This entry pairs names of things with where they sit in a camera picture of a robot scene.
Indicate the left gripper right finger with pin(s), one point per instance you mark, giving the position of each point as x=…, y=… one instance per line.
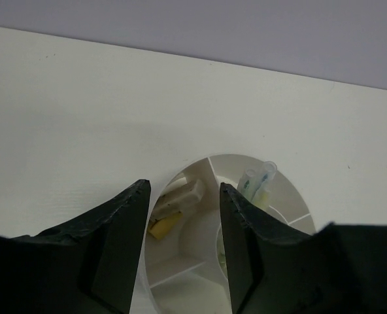
x=274, y=268

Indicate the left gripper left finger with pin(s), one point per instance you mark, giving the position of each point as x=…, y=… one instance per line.
x=85, y=265

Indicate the thin yellow highlighter pen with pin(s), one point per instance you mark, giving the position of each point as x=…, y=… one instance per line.
x=263, y=200

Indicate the small tan eraser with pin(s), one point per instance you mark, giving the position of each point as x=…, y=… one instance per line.
x=160, y=228

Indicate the grey white eraser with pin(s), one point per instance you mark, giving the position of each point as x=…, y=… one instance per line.
x=178, y=200

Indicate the white round divided container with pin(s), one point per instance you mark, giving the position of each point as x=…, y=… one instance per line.
x=184, y=272

